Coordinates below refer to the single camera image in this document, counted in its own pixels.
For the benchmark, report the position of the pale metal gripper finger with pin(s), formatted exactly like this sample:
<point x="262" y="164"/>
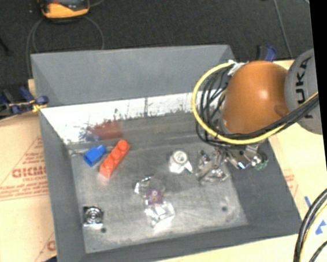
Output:
<point x="206" y="158"/>
<point x="213" y="176"/>

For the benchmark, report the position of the small white cup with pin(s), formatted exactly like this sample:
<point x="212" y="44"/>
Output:
<point x="179" y="161"/>

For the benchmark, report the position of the clear plastic packet, purple piece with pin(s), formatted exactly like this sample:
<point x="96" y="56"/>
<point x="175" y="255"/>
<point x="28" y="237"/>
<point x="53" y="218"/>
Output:
<point x="154" y="199"/>

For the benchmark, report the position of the orange-red toy brick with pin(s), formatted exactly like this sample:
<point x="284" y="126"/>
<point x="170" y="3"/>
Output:
<point x="114" y="159"/>

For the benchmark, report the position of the grey metal bin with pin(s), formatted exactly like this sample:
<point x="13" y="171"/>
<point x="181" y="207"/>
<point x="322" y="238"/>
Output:
<point x="145" y="71"/>

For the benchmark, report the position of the blue toy block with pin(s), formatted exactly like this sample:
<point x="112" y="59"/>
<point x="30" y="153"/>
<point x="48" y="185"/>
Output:
<point x="94" y="155"/>

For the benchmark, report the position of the shiny round metal piece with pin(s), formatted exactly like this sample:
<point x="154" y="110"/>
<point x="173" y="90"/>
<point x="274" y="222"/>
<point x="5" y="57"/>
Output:
<point x="93" y="216"/>

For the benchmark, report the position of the brown cardboard board, red print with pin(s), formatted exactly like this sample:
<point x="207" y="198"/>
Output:
<point x="19" y="200"/>

